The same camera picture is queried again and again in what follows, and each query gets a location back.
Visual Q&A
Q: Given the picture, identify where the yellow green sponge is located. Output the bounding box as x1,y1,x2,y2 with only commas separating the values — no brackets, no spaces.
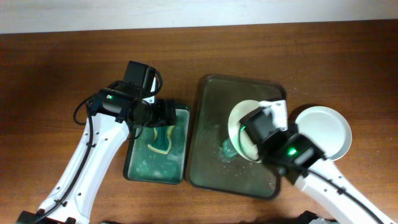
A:
147,126,175,155

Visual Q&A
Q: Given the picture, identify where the white plate green scribble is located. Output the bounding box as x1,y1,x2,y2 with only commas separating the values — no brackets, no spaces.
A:
295,106,353,161

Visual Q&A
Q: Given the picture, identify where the white plate green stain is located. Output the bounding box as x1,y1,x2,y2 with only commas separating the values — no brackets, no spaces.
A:
228,100,274,162

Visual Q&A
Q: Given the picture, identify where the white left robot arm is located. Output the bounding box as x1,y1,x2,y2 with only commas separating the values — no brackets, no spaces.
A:
17,78,177,223

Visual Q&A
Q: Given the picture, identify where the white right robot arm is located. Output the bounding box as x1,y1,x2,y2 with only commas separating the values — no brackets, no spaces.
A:
228,101,393,223

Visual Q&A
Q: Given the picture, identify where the black tray soapy water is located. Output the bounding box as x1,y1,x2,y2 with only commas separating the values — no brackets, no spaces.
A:
123,105,191,185

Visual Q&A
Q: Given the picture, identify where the dark brown serving tray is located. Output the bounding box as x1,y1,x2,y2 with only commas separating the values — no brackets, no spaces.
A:
185,75,286,200

